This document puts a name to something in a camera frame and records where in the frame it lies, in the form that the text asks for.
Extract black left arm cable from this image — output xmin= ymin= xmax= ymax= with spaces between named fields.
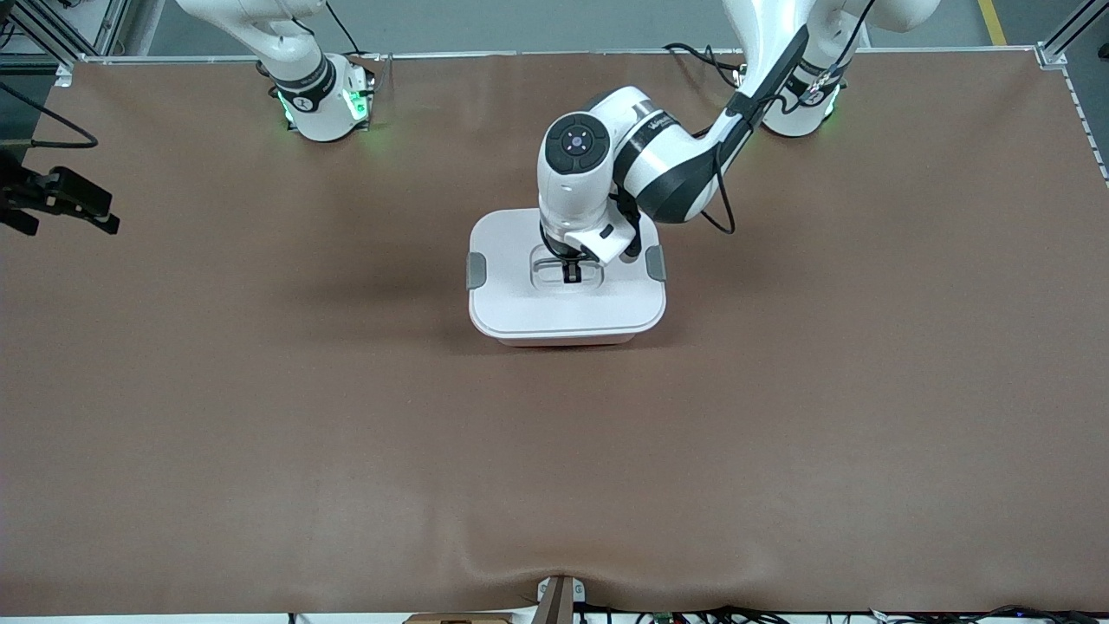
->
xmin=696 ymin=143 xmax=738 ymax=236

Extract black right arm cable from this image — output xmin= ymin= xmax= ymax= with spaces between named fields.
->
xmin=0 ymin=81 xmax=100 ymax=150

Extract black right base cable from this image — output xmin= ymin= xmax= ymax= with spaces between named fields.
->
xmin=322 ymin=0 xmax=366 ymax=60

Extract aluminium frame posts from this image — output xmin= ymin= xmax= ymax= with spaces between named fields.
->
xmin=0 ymin=0 xmax=133 ymax=62

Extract perforated metal edge strip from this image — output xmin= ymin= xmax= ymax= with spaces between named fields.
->
xmin=1059 ymin=65 xmax=1109 ymax=188

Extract black left base cables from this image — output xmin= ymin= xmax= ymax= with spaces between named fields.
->
xmin=662 ymin=41 xmax=751 ymax=93

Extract aluminium frame profile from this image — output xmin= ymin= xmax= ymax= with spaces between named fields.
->
xmin=1044 ymin=0 xmax=1109 ymax=55

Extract aluminium table edge rail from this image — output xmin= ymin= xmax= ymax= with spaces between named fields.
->
xmin=76 ymin=47 xmax=1041 ymax=66

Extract metal table edge bracket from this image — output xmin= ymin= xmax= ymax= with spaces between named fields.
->
xmin=536 ymin=575 xmax=587 ymax=624

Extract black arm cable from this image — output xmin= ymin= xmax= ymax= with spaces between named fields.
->
xmin=0 ymin=81 xmax=100 ymax=150
xmin=696 ymin=143 xmax=738 ymax=236

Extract brown table mat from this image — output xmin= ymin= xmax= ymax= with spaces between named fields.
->
xmin=0 ymin=49 xmax=1109 ymax=618

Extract white plastic box lid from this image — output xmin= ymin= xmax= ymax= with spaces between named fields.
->
xmin=468 ymin=208 xmax=669 ymax=341

